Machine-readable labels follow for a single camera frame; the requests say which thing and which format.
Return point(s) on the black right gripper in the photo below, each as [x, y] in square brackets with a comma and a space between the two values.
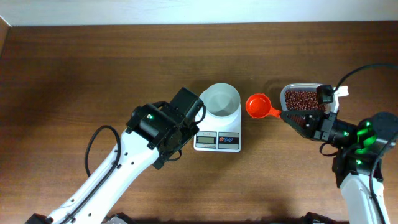
[319, 125]

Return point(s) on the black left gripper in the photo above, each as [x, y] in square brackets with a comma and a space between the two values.
[189, 133]

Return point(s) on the red plastic measuring scoop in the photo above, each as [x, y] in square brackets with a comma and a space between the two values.
[259, 106]

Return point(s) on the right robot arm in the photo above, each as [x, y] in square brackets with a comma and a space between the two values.
[358, 159]

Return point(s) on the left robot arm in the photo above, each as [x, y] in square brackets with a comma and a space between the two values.
[153, 134]

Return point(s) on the white digital kitchen scale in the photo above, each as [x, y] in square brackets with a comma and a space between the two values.
[220, 131]

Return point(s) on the red beans in container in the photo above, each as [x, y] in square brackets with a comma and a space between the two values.
[302, 100]

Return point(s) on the clear plastic bean container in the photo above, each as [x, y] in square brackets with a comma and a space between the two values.
[311, 87]

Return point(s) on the white round bowl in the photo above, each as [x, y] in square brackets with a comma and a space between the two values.
[221, 99]

